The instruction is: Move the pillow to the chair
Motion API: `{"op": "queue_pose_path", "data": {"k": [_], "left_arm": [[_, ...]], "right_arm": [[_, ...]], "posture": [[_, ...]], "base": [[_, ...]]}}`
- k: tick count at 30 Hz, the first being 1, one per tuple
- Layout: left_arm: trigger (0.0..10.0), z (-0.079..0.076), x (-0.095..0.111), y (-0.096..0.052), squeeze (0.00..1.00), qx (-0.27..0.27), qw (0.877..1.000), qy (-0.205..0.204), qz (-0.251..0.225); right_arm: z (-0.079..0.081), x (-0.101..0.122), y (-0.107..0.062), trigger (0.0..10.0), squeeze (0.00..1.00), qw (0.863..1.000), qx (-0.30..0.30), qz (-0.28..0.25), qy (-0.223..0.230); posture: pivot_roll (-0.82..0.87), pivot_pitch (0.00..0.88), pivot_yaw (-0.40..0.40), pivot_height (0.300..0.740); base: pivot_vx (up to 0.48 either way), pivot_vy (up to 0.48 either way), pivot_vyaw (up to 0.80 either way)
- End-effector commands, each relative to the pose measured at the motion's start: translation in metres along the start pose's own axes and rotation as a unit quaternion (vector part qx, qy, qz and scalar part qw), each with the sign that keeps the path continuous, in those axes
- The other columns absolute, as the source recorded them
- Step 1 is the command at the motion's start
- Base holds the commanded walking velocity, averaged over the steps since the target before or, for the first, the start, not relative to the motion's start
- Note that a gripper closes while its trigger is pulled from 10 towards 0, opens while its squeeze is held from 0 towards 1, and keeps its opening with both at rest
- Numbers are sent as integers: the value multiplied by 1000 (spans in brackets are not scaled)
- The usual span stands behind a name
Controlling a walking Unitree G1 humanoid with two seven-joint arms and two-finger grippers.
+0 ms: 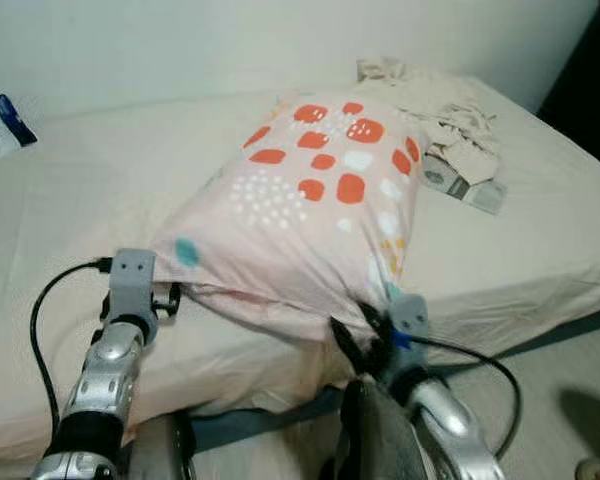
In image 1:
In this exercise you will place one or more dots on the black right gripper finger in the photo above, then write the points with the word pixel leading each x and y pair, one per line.
pixel 348 347
pixel 375 322

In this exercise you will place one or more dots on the pink pillow with orange spots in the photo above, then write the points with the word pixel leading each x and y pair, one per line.
pixel 300 230

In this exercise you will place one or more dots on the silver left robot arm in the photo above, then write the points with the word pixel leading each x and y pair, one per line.
pixel 110 375

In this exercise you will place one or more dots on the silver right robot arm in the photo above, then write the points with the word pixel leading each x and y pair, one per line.
pixel 455 420

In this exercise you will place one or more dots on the grey robot right leg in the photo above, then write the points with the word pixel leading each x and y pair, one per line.
pixel 375 440

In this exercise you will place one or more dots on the grey robot leg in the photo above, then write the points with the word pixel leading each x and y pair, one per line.
pixel 160 450
pixel 375 440

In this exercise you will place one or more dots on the grey robot left leg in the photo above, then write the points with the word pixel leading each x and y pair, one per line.
pixel 160 450

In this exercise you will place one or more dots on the bed with beige sheet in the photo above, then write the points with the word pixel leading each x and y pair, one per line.
pixel 520 250

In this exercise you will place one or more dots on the grey white cardboard box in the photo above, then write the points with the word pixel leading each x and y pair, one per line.
pixel 480 192

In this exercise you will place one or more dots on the crumpled beige cloth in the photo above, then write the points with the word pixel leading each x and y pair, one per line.
pixel 450 120

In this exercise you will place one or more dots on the beige slipper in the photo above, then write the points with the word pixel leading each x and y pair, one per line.
pixel 592 470

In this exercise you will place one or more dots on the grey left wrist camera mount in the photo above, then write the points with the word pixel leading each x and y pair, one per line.
pixel 132 275

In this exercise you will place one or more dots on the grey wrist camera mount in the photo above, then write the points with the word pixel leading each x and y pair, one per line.
pixel 132 275
pixel 410 315

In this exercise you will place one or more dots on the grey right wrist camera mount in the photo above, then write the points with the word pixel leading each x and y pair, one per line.
pixel 410 315

